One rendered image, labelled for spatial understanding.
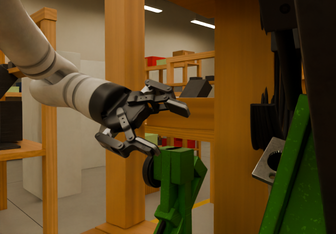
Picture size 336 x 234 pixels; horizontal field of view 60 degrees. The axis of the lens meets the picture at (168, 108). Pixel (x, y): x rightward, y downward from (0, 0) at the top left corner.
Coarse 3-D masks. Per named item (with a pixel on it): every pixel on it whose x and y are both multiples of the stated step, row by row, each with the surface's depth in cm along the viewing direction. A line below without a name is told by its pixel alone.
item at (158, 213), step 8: (200, 160) 62; (200, 168) 62; (200, 176) 63; (192, 184) 62; (200, 184) 63; (192, 192) 61; (176, 200) 58; (192, 200) 60; (176, 208) 58; (160, 216) 57; (168, 216) 56; (176, 216) 57; (160, 224) 57; (176, 224) 57; (160, 232) 56; (176, 232) 56
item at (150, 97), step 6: (132, 96) 47; (138, 96) 47; (144, 96) 46; (150, 96) 46; (156, 96) 46; (162, 96) 46; (168, 96) 46; (132, 102) 47; (138, 102) 46; (144, 102) 46; (150, 102) 46; (156, 102) 46; (150, 108) 48; (156, 108) 47; (162, 108) 47
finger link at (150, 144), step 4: (136, 140) 42; (140, 140) 41; (144, 140) 41; (144, 144) 41; (148, 144) 40; (152, 144) 40; (152, 148) 40; (156, 148) 40; (156, 152) 40; (160, 152) 41
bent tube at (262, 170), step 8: (272, 144) 33; (280, 144) 33; (264, 152) 32; (272, 152) 32; (280, 152) 32; (264, 160) 32; (272, 160) 33; (256, 168) 31; (264, 168) 31; (272, 168) 35; (256, 176) 31; (264, 176) 31; (272, 176) 31
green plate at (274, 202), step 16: (304, 96) 21; (304, 112) 21; (304, 128) 21; (288, 144) 22; (304, 144) 22; (288, 160) 22; (304, 160) 23; (288, 176) 22; (304, 176) 23; (272, 192) 23; (288, 192) 23; (304, 192) 23; (272, 208) 23; (288, 208) 23; (304, 208) 23; (320, 208) 22; (272, 224) 23; (288, 224) 23; (304, 224) 23; (320, 224) 22
